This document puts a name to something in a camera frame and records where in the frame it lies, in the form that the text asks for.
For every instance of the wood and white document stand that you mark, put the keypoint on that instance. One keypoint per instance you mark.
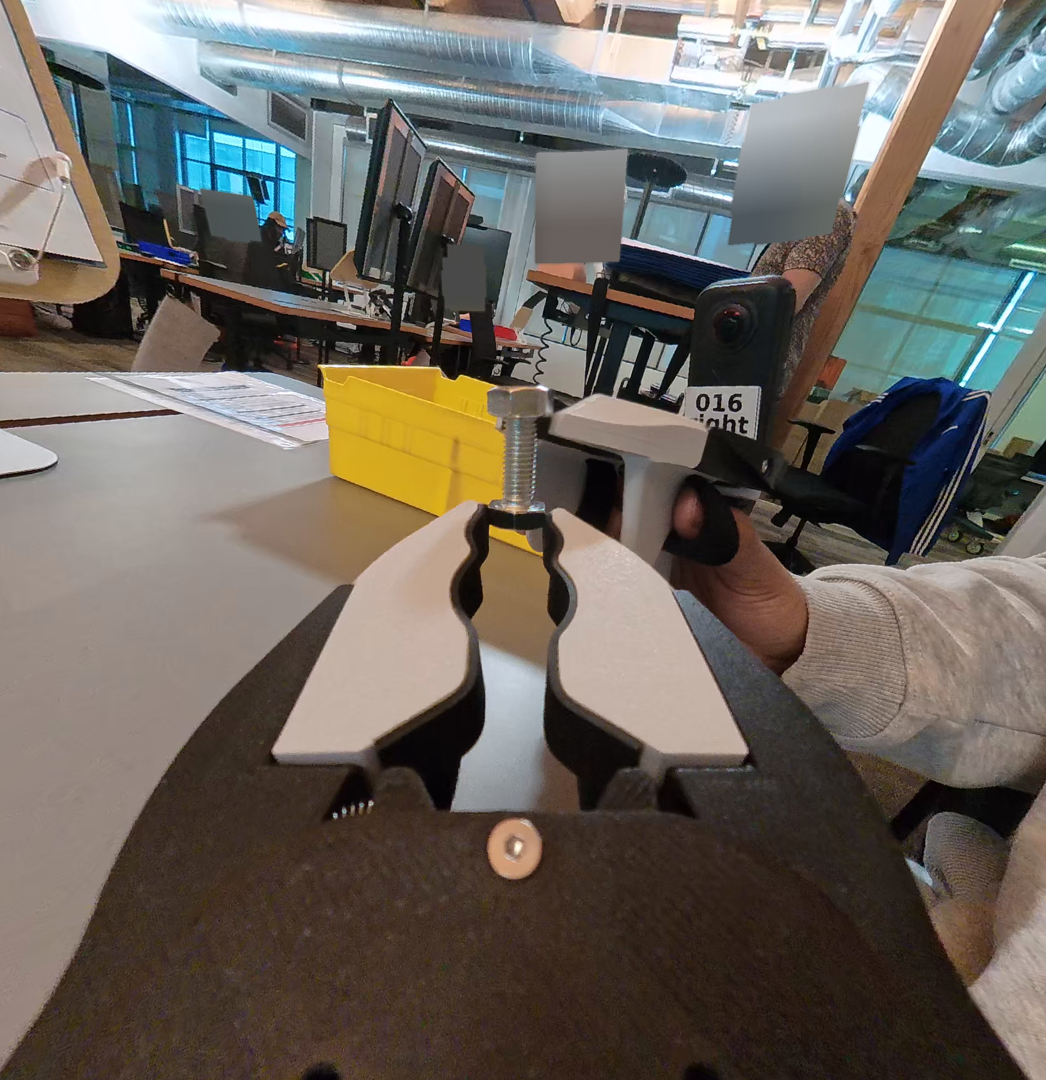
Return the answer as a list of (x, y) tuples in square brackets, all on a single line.
[(76, 283)]

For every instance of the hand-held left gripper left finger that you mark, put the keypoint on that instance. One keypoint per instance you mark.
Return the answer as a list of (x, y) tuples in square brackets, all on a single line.
[(379, 650)]

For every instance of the steel hex bolt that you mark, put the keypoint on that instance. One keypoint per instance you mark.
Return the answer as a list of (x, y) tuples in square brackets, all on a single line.
[(521, 456)]

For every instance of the tall black monitor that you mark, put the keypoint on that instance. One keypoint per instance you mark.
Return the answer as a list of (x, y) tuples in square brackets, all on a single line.
[(439, 228), (388, 194)]

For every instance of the black floor lamp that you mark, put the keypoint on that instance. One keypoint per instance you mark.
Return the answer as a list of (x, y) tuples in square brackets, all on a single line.
[(656, 169)]

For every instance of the long wooden office desk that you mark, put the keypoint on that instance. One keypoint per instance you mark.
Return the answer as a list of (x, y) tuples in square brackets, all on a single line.
[(278, 304)]

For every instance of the silver ventilation duct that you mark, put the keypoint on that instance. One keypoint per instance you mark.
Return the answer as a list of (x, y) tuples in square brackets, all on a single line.
[(447, 89), (1012, 76)]

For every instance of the yellow plastic bin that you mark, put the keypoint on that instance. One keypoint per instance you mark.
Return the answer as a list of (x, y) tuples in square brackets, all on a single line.
[(388, 439)]

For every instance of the printed instruction sheet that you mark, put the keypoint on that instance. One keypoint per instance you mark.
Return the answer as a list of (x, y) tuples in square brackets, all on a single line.
[(17, 126)]

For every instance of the laminated paper sheet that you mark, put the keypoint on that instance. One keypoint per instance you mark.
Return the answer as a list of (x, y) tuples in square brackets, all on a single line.
[(228, 405)]

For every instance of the grey cardboard sheet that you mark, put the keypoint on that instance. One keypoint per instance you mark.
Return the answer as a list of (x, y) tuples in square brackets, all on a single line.
[(173, 337)]

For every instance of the stack of blue panels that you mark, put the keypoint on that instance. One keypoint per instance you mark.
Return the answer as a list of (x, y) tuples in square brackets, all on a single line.
[(675, 261)]

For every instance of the grey desk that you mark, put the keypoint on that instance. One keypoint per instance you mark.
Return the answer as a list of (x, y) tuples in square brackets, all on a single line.
[(152, 591)]

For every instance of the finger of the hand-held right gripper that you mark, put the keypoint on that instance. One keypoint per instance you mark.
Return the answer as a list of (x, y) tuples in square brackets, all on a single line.
[(633, 434)]

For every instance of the person's grey sweatshirt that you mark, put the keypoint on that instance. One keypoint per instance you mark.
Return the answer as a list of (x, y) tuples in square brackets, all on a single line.
[(1029, 928)]

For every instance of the blue striped jacket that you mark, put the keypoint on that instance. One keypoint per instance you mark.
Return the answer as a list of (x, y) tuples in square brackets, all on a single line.
[(911, 456)]

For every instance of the person's right forearm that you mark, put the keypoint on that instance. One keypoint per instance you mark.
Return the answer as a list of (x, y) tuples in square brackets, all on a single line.
[(928, 658)]

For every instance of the person's right hand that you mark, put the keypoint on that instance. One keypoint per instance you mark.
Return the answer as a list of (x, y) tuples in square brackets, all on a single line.
[(742, 599)]

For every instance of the small black monitor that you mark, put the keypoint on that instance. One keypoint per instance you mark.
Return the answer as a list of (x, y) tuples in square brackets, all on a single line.
[(326, 243)]

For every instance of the black office chair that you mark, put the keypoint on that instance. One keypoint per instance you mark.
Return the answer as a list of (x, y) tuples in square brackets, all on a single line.
[(818, 494)]

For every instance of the wooden top table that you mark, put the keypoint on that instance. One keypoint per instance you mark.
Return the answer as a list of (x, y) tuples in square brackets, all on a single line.
[(574, 283)]

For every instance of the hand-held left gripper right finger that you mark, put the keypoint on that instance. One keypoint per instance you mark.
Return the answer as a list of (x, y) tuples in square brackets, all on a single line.
[(645, 650)]

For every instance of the wooden post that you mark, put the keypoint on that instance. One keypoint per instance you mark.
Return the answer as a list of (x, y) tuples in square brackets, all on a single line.
[(911, 152)]

